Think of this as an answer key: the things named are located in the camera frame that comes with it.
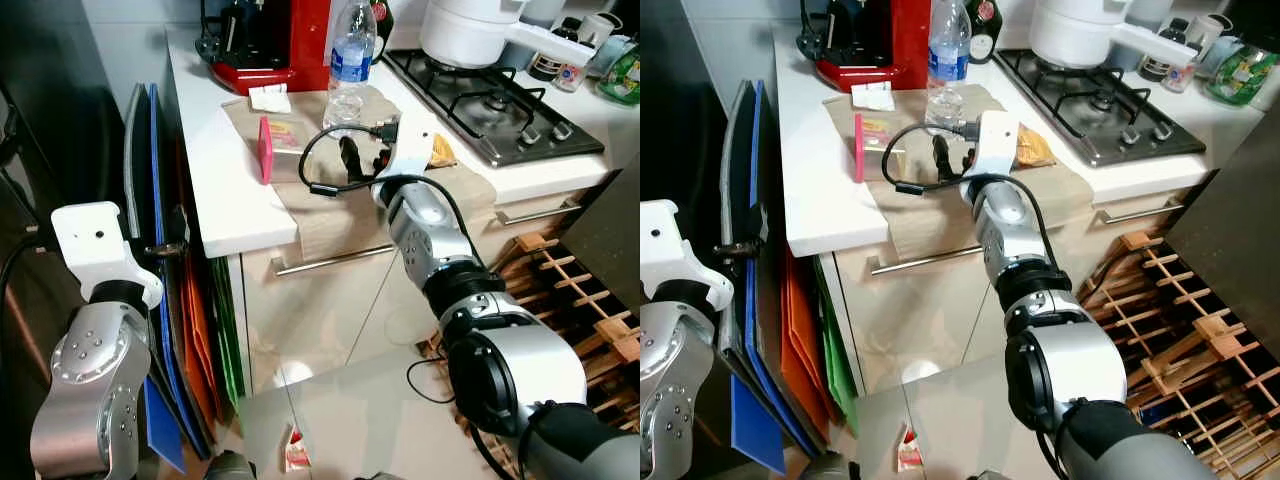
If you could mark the white cup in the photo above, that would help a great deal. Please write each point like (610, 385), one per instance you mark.
(598, 28)
(1208, 30)

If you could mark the beige cloth mat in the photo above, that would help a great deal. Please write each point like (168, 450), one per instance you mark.
(930, 225)
(330, 225)

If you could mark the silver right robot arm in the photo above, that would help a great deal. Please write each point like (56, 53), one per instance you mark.
(510, 370)
(1070, 360)

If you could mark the yellow snack packet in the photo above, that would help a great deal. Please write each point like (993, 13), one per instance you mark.
(443, 152)
(1035, 150)

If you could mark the small red-white spice jar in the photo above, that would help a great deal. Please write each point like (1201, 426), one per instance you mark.
(570, 77)
(1180, 77)

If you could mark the white paper sachet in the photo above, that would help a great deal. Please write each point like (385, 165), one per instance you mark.
(873, 96)
(270, 99)

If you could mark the red coffee machine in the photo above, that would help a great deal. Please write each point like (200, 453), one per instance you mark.
(300, 40)
(905, 40)

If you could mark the pink-lidded clear food container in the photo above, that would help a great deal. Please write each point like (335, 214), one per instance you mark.
(265, 150)
(858, 150)

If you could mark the white cooking pot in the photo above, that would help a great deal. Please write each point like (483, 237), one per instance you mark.
(460, 30)
(1070, 30)

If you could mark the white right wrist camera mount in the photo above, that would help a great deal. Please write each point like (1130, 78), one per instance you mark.
(995, 145)
(410, 150)

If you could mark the small white red sachet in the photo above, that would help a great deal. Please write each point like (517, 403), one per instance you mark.
(297, 452)
(911, 452)

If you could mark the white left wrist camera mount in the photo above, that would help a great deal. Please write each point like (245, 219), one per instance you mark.
(665, 240)
(95, 240)

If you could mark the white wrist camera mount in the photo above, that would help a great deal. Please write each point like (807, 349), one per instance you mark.
(665, 240)
(995, 145)
(410, 150)
(95, 240)

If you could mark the dark green glass bottle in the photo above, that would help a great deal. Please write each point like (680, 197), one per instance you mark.
(383, 25)
(985, 25)

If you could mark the dark glass jar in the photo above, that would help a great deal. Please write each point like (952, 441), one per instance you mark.
(548, 55)
(1160, 55)

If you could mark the beige kitchen cabinet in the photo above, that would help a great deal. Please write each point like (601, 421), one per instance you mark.
(930, 320)
(330, 310)

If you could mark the clear blue-label water bottle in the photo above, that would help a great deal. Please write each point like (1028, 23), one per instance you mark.
(948, 65)
(350, 70)

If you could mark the steel gas hob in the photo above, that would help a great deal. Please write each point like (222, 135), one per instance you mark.
(1110, 110)
(500, 110)

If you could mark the green plastic bag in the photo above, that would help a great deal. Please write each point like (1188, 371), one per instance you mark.
(622, 78)
(1245, 75)

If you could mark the green flat board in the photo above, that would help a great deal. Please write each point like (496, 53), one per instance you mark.
(228, 340)
(838, 360)

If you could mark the wooden wine rack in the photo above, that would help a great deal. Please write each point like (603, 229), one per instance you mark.
(580, 320)
(1190, 340)

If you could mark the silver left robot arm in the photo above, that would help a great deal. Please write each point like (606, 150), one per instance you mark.
(95, 380)
(675, 380)

